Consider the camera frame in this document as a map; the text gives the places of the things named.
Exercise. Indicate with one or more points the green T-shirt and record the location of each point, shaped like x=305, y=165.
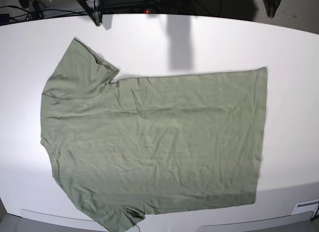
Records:
x=151, y=145

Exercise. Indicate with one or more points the black power adapter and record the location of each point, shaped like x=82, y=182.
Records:
x=4, y=18

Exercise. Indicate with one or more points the black aluminium frame rail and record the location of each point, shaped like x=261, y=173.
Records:
x=148, y=6

